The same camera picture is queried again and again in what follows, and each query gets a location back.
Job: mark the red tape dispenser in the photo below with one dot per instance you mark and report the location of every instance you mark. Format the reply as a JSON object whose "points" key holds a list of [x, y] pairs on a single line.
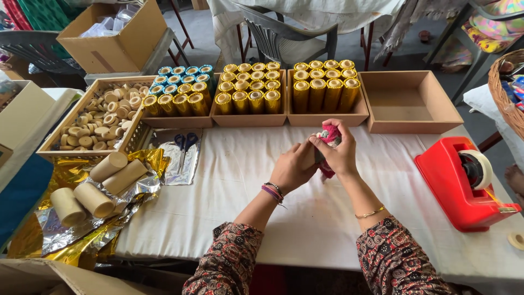
{"points": [[446, 184]]}

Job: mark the person's right hand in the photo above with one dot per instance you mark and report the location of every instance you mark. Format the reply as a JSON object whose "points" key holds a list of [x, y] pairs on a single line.
{"points": [[342, 153]]}

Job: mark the group of blue foil tubes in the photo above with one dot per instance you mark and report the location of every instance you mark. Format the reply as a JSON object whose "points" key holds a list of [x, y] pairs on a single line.
{"points": [[180, 78]]}

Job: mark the group of gold foil tubes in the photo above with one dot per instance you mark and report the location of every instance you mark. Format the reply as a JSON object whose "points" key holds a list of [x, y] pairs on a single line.
{"points": [[249, 88], [180, 102], [325, 86]]}

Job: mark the small empty tape core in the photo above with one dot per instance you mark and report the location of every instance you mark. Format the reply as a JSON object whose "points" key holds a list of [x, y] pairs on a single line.
{"points": [[517, 241]]}

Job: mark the perforated wooden tray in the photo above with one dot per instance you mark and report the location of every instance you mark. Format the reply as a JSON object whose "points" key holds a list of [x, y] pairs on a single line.
{"points": [[57, 145]]}

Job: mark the green patterned cloth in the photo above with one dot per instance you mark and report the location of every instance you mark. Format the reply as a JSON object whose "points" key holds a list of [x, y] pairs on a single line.
{"points": [[41, 12]]}

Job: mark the blue cloth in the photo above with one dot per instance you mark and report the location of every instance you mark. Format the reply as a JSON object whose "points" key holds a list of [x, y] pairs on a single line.
{"points": [[20, 192]]}

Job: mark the white tablecloth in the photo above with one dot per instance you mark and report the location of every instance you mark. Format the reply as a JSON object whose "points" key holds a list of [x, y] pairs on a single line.
{"points": [[245, 205]]}

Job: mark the brown cardboard tray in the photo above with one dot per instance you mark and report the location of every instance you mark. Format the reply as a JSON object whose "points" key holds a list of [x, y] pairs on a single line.
{"points": [[249, 119], [327, 119], [176, 121], [409, 123]]}

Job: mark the clear plastic packets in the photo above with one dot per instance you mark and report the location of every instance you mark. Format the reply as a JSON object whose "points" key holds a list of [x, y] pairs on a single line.
{"points": [[110, 22]]}

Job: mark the clear tape roll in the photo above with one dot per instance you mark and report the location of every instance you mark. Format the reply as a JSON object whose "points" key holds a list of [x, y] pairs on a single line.
{"points": [[485, 166]]}

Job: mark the gold foil sheets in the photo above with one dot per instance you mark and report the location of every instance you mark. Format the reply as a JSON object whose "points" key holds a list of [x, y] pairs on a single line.
{"points": [[28, 241]]}

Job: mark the large open cardboard carton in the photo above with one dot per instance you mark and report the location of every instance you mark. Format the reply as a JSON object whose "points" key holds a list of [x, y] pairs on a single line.
{"points": [[123, 49]]}

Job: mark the brown carton flap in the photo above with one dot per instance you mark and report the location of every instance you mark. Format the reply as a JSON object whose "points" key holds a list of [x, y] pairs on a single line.
{"points": [[49, 278]]}

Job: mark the flat silver holographic sheet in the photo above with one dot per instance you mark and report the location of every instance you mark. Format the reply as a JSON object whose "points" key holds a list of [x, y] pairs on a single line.
{"points": [[166, 164]]}

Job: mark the person's left hand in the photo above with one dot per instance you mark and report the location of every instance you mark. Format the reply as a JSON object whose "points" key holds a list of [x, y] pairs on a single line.
{"points": [[290, 168]]}

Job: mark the crumpled silver foil sheet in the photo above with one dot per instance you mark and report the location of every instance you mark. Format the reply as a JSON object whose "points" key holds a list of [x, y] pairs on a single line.
{"points": [[61, 235]]}

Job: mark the plain cardboard tube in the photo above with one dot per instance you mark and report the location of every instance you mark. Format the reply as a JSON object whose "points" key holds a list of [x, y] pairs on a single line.
{"points": [[67, 207], [107, 166], [125, 176], [93, 199], [310, 160]]}

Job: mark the wicker basket with items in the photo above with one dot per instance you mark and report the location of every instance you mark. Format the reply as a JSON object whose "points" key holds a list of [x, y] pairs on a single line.
{"points": [[501, 94]]}

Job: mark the table with white cloth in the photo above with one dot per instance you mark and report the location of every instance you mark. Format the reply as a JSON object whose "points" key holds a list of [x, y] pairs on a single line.
{"points": [[311, 14]]}

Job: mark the beige closed box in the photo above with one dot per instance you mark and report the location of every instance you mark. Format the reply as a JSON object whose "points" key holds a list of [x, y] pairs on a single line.
{"points": [[24, 114]]}

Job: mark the person's patterned garment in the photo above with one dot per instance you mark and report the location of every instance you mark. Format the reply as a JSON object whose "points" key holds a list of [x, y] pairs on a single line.
{"points": [[229, 262]]}

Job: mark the thin gold bangle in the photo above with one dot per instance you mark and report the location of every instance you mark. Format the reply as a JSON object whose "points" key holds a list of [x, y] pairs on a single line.
{"points": [[370, 213]]}

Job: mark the white cloth bundle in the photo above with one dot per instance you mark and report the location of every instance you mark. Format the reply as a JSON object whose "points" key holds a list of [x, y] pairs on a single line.
{"points": [[487, 110]]}

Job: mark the heap of round cardboard caps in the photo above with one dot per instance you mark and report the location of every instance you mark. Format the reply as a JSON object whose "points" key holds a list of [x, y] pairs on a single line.
{"points": [[98, 121]]}

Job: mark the small brown floor object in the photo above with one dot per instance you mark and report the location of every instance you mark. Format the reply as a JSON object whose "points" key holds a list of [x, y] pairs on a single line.
{"points": [[424, 36]]}

